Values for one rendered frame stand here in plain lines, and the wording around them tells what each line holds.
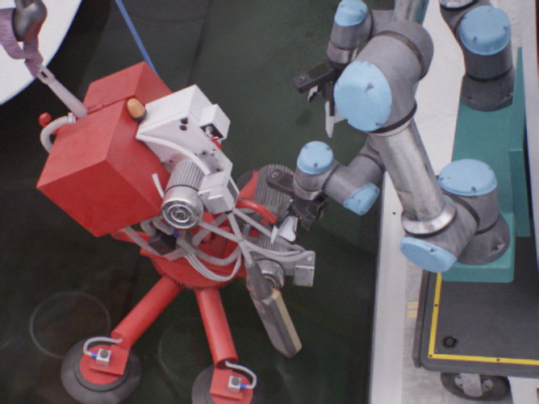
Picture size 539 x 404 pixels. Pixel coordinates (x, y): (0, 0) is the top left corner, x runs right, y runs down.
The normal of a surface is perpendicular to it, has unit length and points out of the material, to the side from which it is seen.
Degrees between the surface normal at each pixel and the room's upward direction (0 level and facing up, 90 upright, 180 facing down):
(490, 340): 0
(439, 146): 10
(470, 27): 8
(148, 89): 73
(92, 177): 90
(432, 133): 19
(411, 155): 81
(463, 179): 7
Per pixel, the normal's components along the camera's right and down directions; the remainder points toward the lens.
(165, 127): -0.13, 0.76
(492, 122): -0.25, -0.65
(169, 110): -0.52, -0.60
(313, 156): 0.11, -0.46
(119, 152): 0.82, -0.28
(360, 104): -0.61, 0.60
